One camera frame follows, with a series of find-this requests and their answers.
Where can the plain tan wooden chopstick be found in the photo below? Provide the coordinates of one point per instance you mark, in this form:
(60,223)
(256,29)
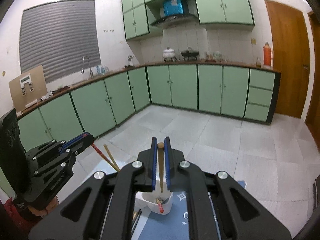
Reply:
(161,160)

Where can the small metal kettle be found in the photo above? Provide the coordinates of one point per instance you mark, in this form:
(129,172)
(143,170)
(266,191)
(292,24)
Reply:
(130,60)

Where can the red wooden chopstick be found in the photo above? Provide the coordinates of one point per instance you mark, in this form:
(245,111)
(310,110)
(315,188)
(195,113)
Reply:
(160,206)

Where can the small glass jar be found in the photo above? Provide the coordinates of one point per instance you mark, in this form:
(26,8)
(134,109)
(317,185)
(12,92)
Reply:
(258,62)

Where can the dark blue placemat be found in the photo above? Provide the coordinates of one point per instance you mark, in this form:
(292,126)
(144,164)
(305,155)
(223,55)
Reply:
(178,220)

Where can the black range hood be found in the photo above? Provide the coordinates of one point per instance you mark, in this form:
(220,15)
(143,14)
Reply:
(172,20)

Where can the glass jar with lid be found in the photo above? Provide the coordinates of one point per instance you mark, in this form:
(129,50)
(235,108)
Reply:
(218,55)

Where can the grey window blind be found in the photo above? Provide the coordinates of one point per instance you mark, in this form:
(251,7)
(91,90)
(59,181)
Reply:
(60,40)

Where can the red patterned dark chopstick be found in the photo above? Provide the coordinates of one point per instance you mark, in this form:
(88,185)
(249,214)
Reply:
(98,151)

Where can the light wooden chopstick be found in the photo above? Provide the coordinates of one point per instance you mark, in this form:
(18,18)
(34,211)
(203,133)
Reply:
(111,155)
(108,152)

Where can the cardboard box with scale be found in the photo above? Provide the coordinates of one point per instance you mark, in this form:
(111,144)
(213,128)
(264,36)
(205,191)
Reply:
(37,90)

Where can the gas stove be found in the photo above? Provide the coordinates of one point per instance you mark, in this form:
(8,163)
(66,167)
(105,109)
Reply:
(170,59)

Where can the green base cabinet unit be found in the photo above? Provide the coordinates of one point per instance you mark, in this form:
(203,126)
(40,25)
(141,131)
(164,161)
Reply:
(210,87)

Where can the orange thermos flask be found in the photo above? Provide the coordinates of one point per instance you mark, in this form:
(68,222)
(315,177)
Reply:
(267,55)

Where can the light blue placemat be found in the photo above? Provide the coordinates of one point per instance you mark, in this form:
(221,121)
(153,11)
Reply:
(125,164)

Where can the person's left hand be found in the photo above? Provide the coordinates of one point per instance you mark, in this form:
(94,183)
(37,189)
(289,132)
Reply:
(42,211)

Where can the black wok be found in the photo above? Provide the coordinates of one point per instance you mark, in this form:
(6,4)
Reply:
(189,53)

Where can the white lidded pot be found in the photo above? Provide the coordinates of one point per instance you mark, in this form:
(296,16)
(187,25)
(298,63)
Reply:
(169,53)

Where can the green wall cabinet unit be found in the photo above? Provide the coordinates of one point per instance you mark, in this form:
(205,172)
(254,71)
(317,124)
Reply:
(225,5)

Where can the clear bottles by sink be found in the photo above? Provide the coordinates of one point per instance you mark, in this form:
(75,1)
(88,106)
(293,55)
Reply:
(102,69)

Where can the wooden door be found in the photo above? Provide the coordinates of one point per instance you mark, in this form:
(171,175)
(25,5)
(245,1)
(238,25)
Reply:
(285,60)
(315,75)

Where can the blue box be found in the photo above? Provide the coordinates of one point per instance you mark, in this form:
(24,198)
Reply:
(173,6)

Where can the metal sink faucet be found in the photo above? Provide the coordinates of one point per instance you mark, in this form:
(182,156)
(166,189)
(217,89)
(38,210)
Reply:
(88,62)

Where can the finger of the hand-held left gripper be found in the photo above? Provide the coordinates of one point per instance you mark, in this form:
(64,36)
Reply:
(75,138)
(83,142)

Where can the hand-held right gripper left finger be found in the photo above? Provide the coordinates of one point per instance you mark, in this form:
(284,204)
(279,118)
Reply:
(154,165)

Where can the person's left forearm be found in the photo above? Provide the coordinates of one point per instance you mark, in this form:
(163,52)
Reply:
(17,216)

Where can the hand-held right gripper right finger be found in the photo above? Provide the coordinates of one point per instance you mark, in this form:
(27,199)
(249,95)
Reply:
(167,165)

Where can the white two-compartment utensil holder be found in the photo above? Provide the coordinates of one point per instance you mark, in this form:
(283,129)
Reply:
(152,206)

